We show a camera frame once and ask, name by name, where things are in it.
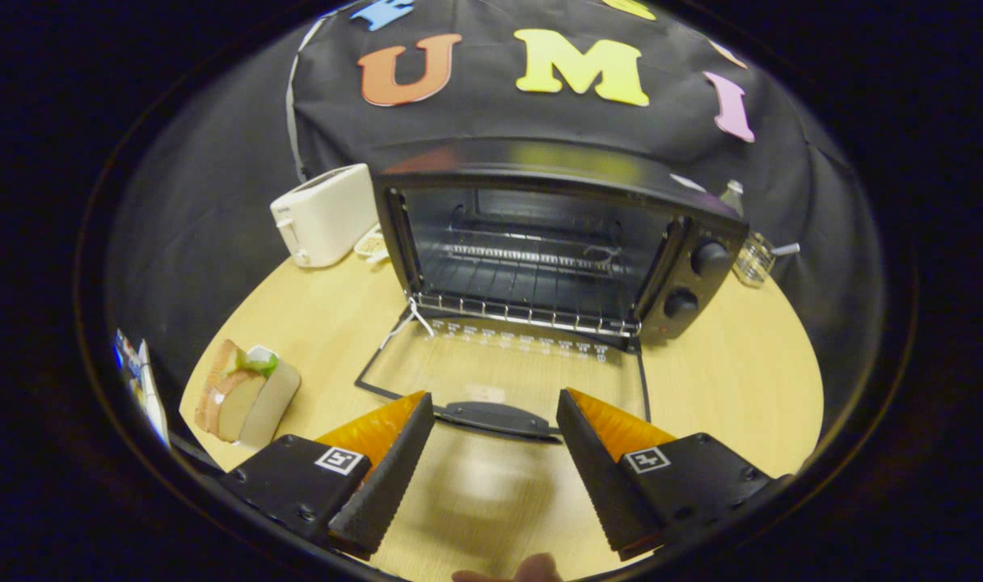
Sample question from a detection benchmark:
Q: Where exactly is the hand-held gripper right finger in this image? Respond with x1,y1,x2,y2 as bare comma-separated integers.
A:
556,388,791,562

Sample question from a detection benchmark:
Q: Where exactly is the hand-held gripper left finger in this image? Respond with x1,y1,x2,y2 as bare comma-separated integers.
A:
219,391,435,560

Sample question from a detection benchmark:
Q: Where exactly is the sandwich with lettuce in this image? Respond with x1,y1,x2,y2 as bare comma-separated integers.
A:
195,339,302,448

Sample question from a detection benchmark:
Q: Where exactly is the black toaster oven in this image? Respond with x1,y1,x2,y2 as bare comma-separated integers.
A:
354,137,751,441

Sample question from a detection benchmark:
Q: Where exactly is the white bread toaster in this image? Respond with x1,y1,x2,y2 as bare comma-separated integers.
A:
270,164,379,268

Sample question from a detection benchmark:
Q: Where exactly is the white and blue clutter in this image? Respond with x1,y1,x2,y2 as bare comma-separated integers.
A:
112,327,171,449

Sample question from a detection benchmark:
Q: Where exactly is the clear glass cup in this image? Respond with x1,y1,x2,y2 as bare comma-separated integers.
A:
732,232,801,288

